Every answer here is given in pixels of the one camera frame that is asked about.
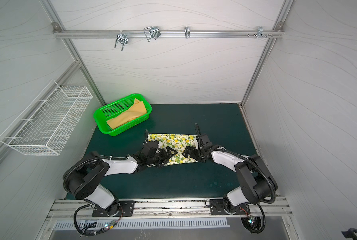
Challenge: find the horizontal aluminium rail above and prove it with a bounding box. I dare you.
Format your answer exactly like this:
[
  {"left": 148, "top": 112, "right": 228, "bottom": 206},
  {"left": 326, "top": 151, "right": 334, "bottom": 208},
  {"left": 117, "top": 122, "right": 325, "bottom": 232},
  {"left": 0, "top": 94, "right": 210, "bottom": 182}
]
[{"left": 54, "top": 29, "right": 284, "bottom": 39}]

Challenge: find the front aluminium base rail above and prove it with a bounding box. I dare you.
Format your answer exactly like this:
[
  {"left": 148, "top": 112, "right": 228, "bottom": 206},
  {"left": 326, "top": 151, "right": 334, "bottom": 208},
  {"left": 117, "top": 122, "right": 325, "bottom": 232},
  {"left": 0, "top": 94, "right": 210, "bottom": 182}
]
[{"left": 46, "top": 197, "right": 293, "bottom": 221}]

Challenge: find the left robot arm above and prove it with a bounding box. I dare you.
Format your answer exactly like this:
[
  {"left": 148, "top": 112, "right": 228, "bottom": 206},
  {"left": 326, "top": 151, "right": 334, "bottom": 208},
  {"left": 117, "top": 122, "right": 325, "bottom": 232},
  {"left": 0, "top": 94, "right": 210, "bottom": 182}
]
[{"left": 63, "top": 141, "right": 178, "bottom": 215}]

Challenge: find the white wire basket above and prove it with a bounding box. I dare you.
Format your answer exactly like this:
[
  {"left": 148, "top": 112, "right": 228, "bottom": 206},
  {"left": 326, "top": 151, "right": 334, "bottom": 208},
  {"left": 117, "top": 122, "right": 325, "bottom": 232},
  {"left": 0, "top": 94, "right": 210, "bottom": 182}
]
[{"left": 0, "top": 80, "right": 93, "bottom": 156}]

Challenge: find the right bolt bracket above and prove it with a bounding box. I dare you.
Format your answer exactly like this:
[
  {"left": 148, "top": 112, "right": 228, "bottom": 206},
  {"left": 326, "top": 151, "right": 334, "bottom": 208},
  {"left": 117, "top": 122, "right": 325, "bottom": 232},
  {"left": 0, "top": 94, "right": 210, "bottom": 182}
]
[{"left": 246, "top": 27, "right": 272, "bottom": 39}]

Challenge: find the green plastic basket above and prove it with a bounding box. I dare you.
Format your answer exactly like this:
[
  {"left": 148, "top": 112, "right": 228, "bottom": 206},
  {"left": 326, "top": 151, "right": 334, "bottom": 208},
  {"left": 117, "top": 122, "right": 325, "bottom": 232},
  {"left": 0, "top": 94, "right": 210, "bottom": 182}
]
[{"left": 94, "top": 94, "right": 152, "bottom": 137}]

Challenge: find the base cable bundle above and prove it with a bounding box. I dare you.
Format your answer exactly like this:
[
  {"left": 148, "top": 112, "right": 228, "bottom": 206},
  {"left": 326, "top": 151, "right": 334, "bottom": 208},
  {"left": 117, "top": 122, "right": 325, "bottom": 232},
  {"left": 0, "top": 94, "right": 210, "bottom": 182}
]
[
  {"left": 73, "top": 201, "right": 124, "bottom": 237},
  {"left": 240, "top": 203, "right": 266, "bottom": 234}
]

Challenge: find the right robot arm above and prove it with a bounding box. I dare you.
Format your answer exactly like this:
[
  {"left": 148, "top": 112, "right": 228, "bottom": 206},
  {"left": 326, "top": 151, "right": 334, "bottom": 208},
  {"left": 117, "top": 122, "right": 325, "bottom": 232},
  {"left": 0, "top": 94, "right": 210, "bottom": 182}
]
[{"left": 183, "top": 134, "right": 278, "bottom": 214}]

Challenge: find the yellow skirt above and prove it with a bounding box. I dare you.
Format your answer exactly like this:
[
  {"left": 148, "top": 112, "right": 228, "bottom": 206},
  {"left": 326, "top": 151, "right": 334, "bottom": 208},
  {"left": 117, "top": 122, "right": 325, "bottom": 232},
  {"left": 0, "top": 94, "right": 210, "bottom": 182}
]
[{"left": 107, "top": 99, "right": 147, "bottom": 130}]

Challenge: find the white vent strip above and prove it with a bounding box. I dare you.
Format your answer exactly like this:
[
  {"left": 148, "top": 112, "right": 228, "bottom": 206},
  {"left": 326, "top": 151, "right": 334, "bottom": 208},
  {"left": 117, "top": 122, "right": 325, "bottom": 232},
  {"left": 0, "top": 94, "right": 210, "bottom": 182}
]
[{"left": 54, "top": 218, "right": 230, "bottom": 231}]

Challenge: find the u-bolt clamp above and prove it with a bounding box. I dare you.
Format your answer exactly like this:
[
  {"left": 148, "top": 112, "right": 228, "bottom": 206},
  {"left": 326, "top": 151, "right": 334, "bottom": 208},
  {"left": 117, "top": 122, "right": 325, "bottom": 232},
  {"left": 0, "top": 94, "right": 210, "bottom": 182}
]
[
  {"left": 114, "top": 32, "right": 129, "bottom": 51},
  {"left": 143, "top": 26, "right": 161, "bottom": 42}
]

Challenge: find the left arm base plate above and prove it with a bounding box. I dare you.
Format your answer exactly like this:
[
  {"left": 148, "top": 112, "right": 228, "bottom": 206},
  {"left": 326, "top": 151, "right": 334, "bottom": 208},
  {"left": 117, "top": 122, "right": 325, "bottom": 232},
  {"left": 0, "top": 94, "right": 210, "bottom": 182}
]
[{"left": 92, "top": 200, "right": 135, "bottom": 218}]

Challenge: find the right base cable bundle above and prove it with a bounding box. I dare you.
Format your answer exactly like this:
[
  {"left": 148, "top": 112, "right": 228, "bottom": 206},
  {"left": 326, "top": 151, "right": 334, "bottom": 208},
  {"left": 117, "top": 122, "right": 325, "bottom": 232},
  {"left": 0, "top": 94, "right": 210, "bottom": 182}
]
[{"left": 240, "top": 203, "right": 266, "bottom": 234}]

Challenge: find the small metal hook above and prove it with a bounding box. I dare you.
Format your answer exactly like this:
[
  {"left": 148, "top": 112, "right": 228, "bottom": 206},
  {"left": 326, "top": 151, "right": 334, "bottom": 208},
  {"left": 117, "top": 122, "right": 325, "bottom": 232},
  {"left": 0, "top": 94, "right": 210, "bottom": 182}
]
[{"left": 184, "top": 27, "right": 190, "bottom": 39}]

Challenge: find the left U-bolt clamp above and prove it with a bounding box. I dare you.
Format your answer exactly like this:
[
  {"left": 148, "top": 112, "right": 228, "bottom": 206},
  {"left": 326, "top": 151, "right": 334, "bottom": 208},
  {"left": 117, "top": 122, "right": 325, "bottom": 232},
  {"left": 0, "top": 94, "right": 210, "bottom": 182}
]
[{"left": 114, "top": 32, "right": 129, "bottom": 51}]

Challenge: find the middle U-bolt clamp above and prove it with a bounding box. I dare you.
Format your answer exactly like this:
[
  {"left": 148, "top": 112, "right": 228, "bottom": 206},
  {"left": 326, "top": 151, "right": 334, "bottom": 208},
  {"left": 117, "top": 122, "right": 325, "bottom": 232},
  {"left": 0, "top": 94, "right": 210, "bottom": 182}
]
[{"left": 143, "top": 26, "right": 161, "bottom": 42}]

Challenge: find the lemon print skirt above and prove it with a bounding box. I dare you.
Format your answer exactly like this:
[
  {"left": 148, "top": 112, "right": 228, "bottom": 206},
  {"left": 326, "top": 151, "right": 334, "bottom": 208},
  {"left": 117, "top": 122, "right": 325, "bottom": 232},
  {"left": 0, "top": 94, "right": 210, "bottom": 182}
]
[{"left": 147, "top": 134, "right": 198, "bottom": 166}]

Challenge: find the left base cable bundle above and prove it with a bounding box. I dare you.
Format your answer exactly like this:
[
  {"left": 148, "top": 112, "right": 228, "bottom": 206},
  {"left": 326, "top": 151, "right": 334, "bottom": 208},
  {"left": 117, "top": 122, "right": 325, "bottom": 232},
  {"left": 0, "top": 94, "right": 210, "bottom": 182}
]
[{"left": 73, "top": 201, "right": 124, "bottom": 237}]

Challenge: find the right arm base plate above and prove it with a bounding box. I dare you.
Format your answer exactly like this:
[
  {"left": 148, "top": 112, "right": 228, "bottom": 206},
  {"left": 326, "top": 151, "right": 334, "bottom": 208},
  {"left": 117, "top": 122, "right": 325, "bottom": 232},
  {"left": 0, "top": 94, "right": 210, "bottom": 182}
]
[{"left": 205, "top": 198, "right": 250, "bottom": 216}]

